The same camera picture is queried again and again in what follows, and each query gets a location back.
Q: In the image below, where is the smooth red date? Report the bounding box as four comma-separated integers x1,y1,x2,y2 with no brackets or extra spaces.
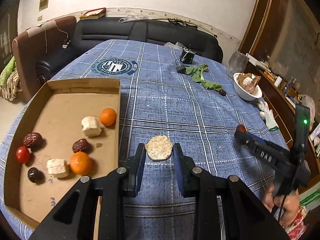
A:
236,124,247,133

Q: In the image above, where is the round beige sugarcane piece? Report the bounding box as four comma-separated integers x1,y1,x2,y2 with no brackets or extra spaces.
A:
145,135,173,162

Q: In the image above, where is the orange tangerine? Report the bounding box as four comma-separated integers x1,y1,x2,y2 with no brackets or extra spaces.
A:
69,151,93,176
99,108,117,127

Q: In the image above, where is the red date pair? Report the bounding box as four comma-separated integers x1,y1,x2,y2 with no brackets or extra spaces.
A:
23,132,43,148
72,138,91,153

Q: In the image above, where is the beige sugarcane chunk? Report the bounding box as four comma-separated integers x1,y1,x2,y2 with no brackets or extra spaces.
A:
47,159,69,178
81,116,101,138

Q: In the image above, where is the dark avocado-like fruit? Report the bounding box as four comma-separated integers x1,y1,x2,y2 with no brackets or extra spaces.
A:
28,167,42,183

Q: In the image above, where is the red tomato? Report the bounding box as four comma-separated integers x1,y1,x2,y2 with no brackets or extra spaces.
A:
16,146,30,164

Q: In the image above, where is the right bare hand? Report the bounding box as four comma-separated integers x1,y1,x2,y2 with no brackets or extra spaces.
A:
262,184,299,227

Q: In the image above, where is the white work glove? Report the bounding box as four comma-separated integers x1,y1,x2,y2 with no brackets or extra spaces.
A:
256,100,279,131

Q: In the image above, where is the white bowl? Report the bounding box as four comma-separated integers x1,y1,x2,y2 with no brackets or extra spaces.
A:
233,73,263,102

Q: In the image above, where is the small dark date near greens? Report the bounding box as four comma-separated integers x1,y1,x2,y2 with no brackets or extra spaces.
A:
219,89,226,96

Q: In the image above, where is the brown paper bag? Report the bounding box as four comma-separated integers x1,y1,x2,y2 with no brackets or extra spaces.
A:
238,73,261,93

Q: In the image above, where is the wooden sideboard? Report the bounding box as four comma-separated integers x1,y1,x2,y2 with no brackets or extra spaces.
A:
246,53,320,193

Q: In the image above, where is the blue plaid tablecloth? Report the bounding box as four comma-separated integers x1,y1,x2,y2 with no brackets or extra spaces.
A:
1,40,286,234

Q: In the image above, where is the cardboard box tray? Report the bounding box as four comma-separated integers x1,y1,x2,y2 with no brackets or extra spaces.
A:
3,78,121,239

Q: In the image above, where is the green leafy vegetable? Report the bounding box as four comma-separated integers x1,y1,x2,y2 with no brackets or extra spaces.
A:
184,64,222,92

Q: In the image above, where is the small black adapter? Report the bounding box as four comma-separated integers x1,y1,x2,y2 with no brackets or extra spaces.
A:
176,65,186,74

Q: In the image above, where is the black electronic device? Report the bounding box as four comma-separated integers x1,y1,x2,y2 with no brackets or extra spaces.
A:
180,47,196,64

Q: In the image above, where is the black leather sofa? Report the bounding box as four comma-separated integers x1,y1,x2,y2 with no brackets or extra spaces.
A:
35,17,223,85

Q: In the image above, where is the green patterned cushion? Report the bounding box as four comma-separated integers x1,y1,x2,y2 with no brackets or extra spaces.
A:
0,56,22,101

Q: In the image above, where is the brown armchair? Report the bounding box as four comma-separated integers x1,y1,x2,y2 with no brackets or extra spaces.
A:
12,16,76,102

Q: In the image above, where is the red gift box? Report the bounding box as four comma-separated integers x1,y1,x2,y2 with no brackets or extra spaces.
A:
79,8,106,20

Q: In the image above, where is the small wall plaque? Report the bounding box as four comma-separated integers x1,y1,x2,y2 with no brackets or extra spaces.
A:
39,0,49,11

